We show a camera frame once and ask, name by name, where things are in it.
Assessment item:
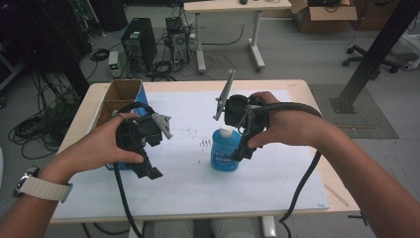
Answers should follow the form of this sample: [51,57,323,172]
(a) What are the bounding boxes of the small open computer case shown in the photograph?
[164,16,191,67]

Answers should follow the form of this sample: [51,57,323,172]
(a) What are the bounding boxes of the wristwatch with beige strap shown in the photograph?
[13,166,74,203]

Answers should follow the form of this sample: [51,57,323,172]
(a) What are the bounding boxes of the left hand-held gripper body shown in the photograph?
[114,112,174,154]

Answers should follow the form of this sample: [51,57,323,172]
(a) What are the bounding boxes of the bundle of black floor cables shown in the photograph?
[8,72,83,160]

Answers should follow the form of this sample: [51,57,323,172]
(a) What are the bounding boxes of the grey power unit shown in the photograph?
[107,50,121,79]

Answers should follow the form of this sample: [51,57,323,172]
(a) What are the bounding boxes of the coiled black cables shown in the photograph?
[145,59,177,82]

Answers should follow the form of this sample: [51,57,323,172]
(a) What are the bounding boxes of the person's right leg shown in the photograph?
[211,217,262,238]

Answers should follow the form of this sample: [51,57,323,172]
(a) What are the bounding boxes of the person's left hand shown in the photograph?
[44,112,146,186]

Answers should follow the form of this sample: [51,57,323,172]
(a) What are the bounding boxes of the small coiled black cable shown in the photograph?
[88,48,111,62]

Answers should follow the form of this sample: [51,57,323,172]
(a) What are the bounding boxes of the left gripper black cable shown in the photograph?
[112,101,157,238]

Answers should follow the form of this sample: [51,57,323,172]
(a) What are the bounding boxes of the black tape cross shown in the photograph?
[347,212,368,227]

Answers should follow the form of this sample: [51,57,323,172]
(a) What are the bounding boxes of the thin black floor cable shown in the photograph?
[201,24,246,47]

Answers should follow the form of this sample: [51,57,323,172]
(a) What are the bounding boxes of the white desk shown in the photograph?
[182,0,293,74]

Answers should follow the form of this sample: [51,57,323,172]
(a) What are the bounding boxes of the open brown cardboard box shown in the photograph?
[288,0,359,34]

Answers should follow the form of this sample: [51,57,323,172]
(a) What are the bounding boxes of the blue cardboard box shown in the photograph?
[93,78,151,172]

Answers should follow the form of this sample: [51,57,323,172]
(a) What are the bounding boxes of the black computer tower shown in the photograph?
[120,17,158,72]

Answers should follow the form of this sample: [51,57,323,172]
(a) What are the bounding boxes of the dark curtain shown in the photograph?
[0,0,92,97]

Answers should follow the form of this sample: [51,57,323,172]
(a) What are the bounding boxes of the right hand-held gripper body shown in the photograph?
[213,68,271,137]

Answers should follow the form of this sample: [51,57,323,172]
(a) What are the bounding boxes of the black office chair base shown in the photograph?
[341,44,402,74]

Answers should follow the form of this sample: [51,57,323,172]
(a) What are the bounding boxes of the blue bottle with white cap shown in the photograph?
[210,124,243,173]

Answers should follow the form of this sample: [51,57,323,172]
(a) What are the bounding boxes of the white table leg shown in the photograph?
[261,215,277,238]

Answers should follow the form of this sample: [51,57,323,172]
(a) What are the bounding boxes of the person's left leg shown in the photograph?
[153,219,196,238]

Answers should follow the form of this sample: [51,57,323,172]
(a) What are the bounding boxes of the person's right hand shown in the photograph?
[247,91,331,150]

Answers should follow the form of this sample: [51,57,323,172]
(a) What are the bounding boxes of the white device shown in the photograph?
[400,33,420,72]

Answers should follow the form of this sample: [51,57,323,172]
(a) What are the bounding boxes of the grey floor mat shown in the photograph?
[308,82,400,140]

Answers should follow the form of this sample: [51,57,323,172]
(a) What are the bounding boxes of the beige tape strip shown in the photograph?
[323,182,350,208]

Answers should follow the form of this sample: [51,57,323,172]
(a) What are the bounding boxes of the person's leg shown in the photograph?
[211,217,262,238]
[153,219,196,238]

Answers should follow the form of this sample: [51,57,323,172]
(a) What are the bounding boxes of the black aluminium post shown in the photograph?
[329,0,420,115]

